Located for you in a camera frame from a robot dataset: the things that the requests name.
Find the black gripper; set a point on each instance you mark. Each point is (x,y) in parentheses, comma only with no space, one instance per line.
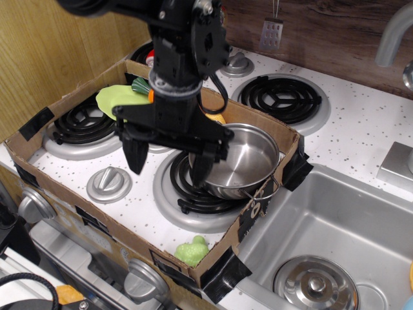
(177,124)

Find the orange toy carrot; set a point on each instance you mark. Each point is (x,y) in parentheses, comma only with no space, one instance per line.
(140,85)

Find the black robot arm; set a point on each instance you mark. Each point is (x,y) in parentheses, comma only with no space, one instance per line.
(189,47)

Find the light green plastic plate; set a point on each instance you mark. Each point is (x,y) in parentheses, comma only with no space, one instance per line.
(117,95)

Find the silver knob centre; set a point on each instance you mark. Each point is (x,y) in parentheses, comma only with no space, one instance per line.
(158,149)

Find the black front right burner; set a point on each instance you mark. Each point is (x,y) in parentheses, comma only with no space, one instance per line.
(196,200)

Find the black burner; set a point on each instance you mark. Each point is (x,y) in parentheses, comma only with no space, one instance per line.
(286,99)
(142,52)
(84,124)
(196,200)

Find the yellow toy corn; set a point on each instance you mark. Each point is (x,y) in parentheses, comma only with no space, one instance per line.
(216,117)

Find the silver knob front left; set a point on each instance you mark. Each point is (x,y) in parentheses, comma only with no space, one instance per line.
(109,185)

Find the stainless steel pot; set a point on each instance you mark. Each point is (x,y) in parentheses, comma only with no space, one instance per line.
(253,156)

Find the black front left burner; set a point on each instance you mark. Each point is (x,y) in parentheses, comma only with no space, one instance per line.
(84,124)

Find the red white toy cheese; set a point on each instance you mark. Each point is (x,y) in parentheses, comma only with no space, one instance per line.
(150,59)

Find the green toy vegetable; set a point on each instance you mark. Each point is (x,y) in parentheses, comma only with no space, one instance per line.
(192,253)

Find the black back left burner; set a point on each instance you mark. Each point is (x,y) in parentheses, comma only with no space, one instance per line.
(142,52)

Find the silver knob back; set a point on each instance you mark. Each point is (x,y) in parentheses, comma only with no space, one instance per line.
(239,66)

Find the brown cardboard fence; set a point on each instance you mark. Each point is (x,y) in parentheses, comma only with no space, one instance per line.
(134,227)

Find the black back right burner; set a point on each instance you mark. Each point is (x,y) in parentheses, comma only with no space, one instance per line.
(286,99)

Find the silver oven knob right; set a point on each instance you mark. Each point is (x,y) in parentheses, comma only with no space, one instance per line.
(143,283)

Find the silver oven knob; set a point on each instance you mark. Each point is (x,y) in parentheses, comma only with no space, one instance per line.
(34,208)
(143,283)

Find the silver oven knob left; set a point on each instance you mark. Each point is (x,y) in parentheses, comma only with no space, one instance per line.
(34,208)

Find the silver hanging slotted spatula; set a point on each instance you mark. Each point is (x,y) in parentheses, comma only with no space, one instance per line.
(272,30)

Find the orange toy food piece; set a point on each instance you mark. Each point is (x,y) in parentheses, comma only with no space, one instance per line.
(67,294)

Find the silver pot lid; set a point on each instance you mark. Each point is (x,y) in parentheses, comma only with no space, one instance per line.
(313,282)

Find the grey sink basin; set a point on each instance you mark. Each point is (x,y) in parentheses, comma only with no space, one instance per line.
(366,231)

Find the grey faucet base block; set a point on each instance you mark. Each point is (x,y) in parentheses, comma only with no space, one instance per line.
(396,168)

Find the grey toy faucet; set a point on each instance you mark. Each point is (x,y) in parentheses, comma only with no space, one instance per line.
(392,36)

